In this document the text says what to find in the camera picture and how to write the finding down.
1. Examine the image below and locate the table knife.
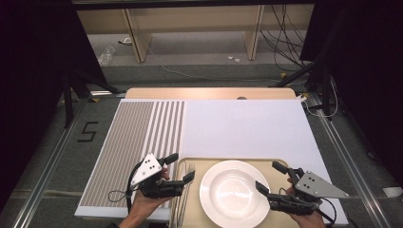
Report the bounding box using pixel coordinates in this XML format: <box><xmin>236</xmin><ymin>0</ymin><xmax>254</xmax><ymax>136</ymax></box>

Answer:
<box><xmin>172</xmin><ymin>184</ymin><xmax>186</xmax><ymax>228</ymax></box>

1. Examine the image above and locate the bundle of black cables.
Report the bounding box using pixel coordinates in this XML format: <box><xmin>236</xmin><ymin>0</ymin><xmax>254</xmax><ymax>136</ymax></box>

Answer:
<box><xmin>259</xmin><ymin>4</ymin><xmax>307</xmax><ymax>69</ymax></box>

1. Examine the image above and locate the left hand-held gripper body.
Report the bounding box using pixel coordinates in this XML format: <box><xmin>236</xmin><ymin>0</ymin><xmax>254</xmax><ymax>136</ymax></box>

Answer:
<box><xmin>130</xmin><ymin>152</ymin><xmax>185</xmax><ymax>200</ymax></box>

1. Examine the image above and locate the right hand-held gripper cable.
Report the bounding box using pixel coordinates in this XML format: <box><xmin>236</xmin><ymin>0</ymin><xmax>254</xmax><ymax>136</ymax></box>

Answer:
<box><xmin>313</xmin><ymin>196</ymin><xmax>337</xmax><ymax>224</ymax></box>

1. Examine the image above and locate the thin white cable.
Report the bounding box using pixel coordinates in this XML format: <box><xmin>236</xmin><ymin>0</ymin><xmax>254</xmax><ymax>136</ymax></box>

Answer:
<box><xmin>297</xmin><ymin>77</ymin><xmax>339</xmax><ymax>119</ymax></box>

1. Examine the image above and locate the white paper label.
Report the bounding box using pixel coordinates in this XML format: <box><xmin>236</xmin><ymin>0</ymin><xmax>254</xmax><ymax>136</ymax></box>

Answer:
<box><xmin>381</xmin><ymin>186</ymin><xmax>403</xmax><ymax>198</ymax></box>

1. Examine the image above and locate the grey striped placemat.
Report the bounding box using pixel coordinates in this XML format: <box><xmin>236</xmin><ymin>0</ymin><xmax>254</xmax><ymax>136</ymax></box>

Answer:
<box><xmin>79</xmin><ymin>100</ymin><xmax>185</xmax><ymax>208</ymax></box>

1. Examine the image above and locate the light wooden desk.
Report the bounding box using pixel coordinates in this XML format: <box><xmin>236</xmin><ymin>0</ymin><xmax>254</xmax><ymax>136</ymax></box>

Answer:
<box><xmin>71</xmin><ymin>0</ymin><xmax>317</xmax><ymax>64</ymax></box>

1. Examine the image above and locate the white deep plate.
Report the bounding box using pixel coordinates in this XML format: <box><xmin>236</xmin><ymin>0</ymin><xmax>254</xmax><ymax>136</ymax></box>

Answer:
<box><xmin>199</xmin><ymin>160</ymin><xmax>273</xmax><ymax>228</ymax></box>

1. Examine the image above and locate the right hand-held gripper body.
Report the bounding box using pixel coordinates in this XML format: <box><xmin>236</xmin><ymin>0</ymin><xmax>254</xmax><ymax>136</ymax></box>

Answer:
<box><xmin>269</xmin><ymin>167</ymin><xmax>350</xmax><ymax>217</ymax></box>

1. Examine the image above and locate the person's left hand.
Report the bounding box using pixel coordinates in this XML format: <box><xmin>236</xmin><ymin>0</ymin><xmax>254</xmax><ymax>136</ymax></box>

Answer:
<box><xmin>119</xmin><ymin>189</ymin><xmax>175</xmax><ymax>228</ymax></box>

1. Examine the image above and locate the black curtain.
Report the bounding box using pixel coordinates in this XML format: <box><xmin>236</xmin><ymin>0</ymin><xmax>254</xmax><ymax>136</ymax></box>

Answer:
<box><xmin>298</xmin><ymin>0</ymin><xmax>403</xmax><ymax>188</ymax></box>
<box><xmin>0</xmin><ymin>0</ymin><xmax>108</xmax><ymax>217</ymax></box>

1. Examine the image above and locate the black tripod stand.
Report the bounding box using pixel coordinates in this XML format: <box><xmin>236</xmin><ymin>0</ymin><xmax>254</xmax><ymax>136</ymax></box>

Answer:
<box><xmin>268</xmin><ymin>58</ymin><xmax>338</xmax><ymax>120</ymax></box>
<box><xmin>61</xmin><ymin>67</ymin><xmax>120</xmax><ymax>129</ymax></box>

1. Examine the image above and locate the person's right hand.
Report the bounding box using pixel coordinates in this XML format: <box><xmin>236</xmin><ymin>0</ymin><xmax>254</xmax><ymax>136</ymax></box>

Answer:
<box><xmin>288</xmin><ymin>209</ymin><xmax>328</xmax><ymax>228</ymax></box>

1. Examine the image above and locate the silver fork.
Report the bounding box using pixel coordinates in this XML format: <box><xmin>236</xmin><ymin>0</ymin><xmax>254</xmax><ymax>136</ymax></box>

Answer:
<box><xmin>180</xmin><ymin>161</ymin><xmax>196</xmax><ymax>224</ymax></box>

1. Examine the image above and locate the beige plastic tray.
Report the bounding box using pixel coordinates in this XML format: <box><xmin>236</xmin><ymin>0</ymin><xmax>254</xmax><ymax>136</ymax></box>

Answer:
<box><xmin>169</xmin><ymin>157</ymin><xmax>302</xmax><ymax>228</ymax></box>

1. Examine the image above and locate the aluminium floor rail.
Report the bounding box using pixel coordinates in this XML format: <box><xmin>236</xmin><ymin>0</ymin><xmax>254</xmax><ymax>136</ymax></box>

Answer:
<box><xmin>12</xmin><ymin>98</ymin><xmax>88</xmax><ymax>228</ymax></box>
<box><xmin>308</xmin><ymin>93</ymin><xmax>391</xmax><ymax>228</ymax></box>

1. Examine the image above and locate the clear plastic bag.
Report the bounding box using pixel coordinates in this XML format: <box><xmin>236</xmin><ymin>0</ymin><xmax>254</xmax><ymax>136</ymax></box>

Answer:
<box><xmin>97</xmin><ymin>46</ymin><xmax>117</xmax><ymax>67</ymax></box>

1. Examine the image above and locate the short aluminium bar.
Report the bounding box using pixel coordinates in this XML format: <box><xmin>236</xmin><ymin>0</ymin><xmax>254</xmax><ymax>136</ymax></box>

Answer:
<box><xmin>89</xmin><ymin>89</ymin><xmax>127</xmax><ymax>98</ymax></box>

